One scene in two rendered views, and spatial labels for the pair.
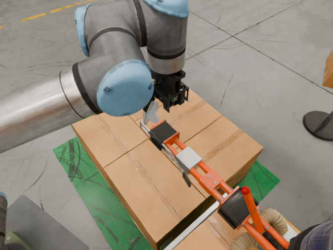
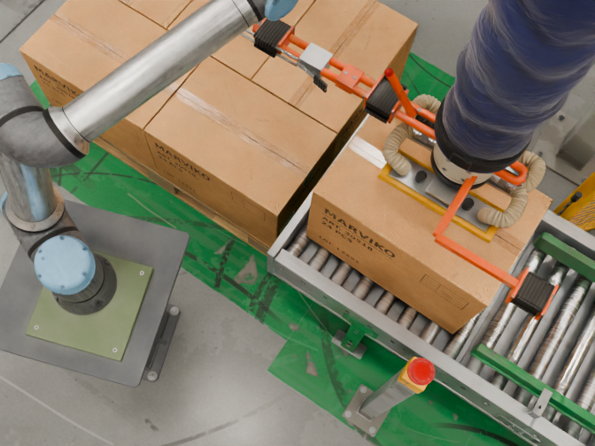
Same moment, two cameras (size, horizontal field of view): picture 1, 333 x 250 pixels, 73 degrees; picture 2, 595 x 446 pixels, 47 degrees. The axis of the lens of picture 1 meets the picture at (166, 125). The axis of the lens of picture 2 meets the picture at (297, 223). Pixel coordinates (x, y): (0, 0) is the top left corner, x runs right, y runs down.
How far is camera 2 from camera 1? 1.10 m
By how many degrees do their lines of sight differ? 20
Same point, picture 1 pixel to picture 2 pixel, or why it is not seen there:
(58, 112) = (235, 27)
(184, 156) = (310, 56)
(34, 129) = (218, 45)
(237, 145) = (372, 29)
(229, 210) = (376, 103)
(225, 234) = (377, 154)
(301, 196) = not seen: hidden behind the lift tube
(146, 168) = (222, 110)
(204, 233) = (351, 159)
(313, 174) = not seen: hidden behind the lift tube
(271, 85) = not seen: outside the picture
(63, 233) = (141, 227)
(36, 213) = (82, 212)
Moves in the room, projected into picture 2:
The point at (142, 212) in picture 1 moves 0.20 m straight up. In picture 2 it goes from (241, 179) to (239, 154)
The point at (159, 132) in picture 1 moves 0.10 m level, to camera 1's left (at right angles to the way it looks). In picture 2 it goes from (267, 32) to (231, 41)
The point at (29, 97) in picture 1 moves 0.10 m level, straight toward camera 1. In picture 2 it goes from (213, 19) to (257, 44)
